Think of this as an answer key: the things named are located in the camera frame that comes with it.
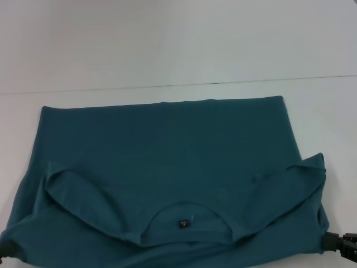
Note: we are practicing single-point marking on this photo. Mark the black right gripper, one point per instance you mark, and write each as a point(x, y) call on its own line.
point(350, 247)

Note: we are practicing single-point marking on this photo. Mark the teal t-shirt with FREE print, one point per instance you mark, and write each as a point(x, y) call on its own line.
point(173, 181)

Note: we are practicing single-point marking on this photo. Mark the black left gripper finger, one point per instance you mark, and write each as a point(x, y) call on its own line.
point(7, 248)

